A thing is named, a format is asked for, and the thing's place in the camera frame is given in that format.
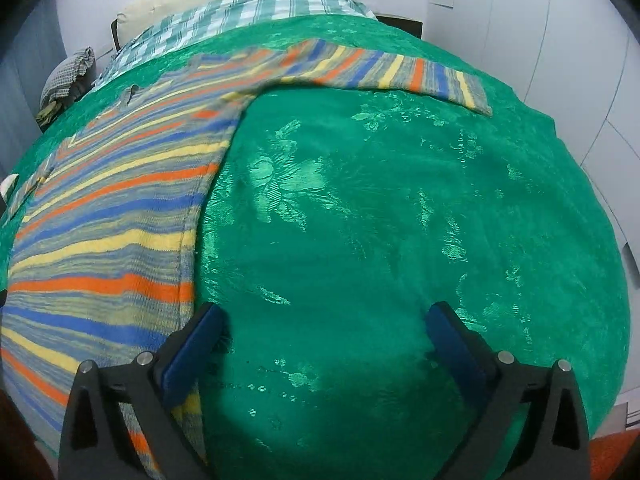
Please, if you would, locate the green white checkered sheet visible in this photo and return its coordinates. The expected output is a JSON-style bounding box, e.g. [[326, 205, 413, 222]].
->
[[93, 0, 375, 90]]

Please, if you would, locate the orange fuzzy sleeve right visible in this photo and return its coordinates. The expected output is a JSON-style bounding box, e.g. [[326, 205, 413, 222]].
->
[[589, 429, 639, 479]]

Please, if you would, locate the striped knit sweater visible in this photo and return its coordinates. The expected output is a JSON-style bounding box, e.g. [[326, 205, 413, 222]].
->
[[1, 39, 490, 450]]

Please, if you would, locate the green floral bedspread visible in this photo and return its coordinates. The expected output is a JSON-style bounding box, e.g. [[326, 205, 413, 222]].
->
[[1, 15, 630, 479]]

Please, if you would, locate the grey striped cloth pile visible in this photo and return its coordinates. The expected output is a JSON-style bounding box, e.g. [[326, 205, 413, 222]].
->
[[35, 47, 96, 132]]

